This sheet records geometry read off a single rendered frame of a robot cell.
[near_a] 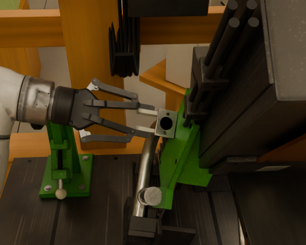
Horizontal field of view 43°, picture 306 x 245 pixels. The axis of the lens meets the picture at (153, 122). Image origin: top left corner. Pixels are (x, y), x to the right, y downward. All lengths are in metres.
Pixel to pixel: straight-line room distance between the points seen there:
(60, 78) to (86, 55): 2.24
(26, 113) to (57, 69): 2.65
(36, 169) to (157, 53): 2.52
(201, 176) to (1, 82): 0.41
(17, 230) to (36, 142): 0.35
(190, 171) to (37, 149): 0.61
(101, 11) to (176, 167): 0.43
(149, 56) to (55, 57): 0.84
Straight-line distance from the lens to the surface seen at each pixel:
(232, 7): 0.36
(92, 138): 0.77
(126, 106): 0.78
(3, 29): 1.14
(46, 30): 1.11
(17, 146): 1.28
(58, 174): 1.00
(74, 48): 1.02
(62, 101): 0.75
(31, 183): 1.13
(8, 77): 0.76
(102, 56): 1.02
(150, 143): 0.89
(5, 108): 0.75
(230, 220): 1.01
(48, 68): 3.43
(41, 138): 1.29
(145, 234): 0.89
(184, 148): 0.71
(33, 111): 0.75
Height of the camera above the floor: 1.69
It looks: 39 degrees down
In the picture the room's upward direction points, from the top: straight up
